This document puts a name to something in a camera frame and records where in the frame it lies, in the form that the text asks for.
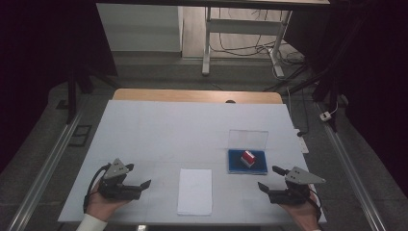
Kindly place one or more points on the blue tray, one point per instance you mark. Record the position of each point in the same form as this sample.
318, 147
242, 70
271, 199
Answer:
237, 166

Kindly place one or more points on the white paper sheet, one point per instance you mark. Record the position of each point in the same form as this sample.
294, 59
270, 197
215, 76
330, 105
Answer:
194, 192

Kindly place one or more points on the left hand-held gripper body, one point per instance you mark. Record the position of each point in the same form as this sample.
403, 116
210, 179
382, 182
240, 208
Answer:
114, 189

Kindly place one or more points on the black curtain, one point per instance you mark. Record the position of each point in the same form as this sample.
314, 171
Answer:
375, 80
35, 64

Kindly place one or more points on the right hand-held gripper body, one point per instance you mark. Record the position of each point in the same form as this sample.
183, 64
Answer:
293, 194

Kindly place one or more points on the person's left hand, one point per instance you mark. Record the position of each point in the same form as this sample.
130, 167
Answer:
101, 207

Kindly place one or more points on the aluminium rail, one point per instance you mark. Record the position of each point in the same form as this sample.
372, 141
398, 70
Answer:
41, 173
352, 173

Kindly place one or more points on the person's left white sleeve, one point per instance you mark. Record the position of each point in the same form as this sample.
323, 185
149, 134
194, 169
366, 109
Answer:
91, 224

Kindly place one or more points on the black floor socket plate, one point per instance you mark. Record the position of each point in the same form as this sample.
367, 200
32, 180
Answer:
80, 135

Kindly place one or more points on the black stand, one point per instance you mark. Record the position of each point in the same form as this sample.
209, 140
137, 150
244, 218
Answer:
72, 96
320, 80

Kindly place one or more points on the white table cover board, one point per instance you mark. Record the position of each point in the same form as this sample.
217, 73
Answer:
160, 134

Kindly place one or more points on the white metal desk frame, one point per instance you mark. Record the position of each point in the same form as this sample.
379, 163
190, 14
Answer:
240, 26

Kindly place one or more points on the red stamp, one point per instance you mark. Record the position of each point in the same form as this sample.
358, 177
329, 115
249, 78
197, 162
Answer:
248, 158

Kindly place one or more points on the white cabinet panel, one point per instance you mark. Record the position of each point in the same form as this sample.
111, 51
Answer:
138, 27

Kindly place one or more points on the person's right hand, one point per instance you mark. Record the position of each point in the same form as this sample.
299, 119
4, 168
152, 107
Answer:
304, 216

